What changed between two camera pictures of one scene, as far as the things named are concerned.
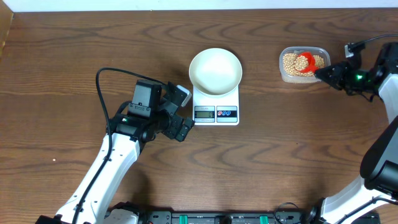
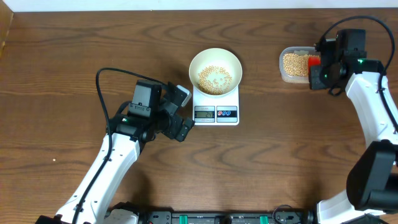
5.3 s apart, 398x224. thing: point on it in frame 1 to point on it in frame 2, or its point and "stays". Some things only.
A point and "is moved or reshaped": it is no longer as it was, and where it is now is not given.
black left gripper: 171,131 stays
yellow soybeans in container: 289,62 stays
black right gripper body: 354,79 to 320,78
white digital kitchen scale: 216,110 stays
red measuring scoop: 312,66 is moved or reshaped
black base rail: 263,216 stays
